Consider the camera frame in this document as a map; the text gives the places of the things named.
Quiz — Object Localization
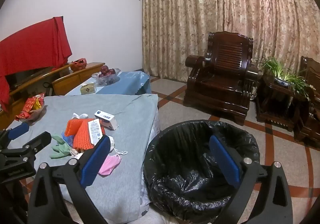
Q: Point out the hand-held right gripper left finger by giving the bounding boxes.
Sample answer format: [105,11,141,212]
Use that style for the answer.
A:
[27,134,112,224]

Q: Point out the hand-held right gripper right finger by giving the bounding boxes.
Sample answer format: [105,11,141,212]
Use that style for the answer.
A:
[209,134,293,224]

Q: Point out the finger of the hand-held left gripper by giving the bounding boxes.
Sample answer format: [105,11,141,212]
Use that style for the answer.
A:
[5,131,52,162]
[0,122,30,150]

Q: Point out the pink face mask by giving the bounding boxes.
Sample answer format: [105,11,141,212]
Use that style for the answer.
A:
[97,150,128,177]

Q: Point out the green rubber glove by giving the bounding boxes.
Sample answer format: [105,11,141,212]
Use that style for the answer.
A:
[49,143,73,160]
[51,134,65,145]

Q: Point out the orange knitted cloth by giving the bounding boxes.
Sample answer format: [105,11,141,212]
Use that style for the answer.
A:
[73,119,104,152]
[65,119,83,137]

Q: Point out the blue plastic glove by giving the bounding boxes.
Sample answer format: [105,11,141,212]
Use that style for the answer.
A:
[61,132,75,148]

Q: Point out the white printed packet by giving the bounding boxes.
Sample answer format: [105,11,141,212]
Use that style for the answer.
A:
[87,118,104,145]

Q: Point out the white and blue box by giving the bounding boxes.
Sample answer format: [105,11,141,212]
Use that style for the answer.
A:
[94,110,118,131]

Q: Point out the trash bin with black bag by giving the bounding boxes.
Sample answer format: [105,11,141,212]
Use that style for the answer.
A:
[143,119,261,224]

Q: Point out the clear snack bowl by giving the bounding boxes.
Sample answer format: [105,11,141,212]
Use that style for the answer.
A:
[24,105,47,124]

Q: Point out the television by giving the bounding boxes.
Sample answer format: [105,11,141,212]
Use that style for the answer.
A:
[5,64,70,89]

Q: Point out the grey-blue blanket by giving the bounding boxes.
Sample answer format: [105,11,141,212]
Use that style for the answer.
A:
[5,94,160,224]

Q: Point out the dark wooden side table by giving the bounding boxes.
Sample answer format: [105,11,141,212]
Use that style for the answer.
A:
[255,74,310,132]

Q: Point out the tissue box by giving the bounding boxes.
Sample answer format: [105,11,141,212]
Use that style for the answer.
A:
[80,83,97,95]

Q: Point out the glass fruit bowl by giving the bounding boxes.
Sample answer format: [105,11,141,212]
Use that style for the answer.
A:
[92,70,121,87]

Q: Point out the wooden cabinet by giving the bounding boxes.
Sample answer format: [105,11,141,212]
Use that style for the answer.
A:
[0,62,105,129]

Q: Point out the red cloth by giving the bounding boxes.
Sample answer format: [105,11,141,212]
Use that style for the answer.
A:
[0,16,73,112]

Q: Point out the blue tablecloth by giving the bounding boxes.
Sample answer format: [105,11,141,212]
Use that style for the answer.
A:
[66,71,152,97]

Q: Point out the red bag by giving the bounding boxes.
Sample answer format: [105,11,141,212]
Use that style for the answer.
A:
[70,58,87,72]

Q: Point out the potted green plant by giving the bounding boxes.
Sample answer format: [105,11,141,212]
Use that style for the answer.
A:
[259,57,317,100]

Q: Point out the patterned beige curtain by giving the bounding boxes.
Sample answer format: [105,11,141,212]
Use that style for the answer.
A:
[138,0,320,84]

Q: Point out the black cable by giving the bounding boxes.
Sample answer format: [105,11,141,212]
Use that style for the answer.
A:
[42,81,54,96]

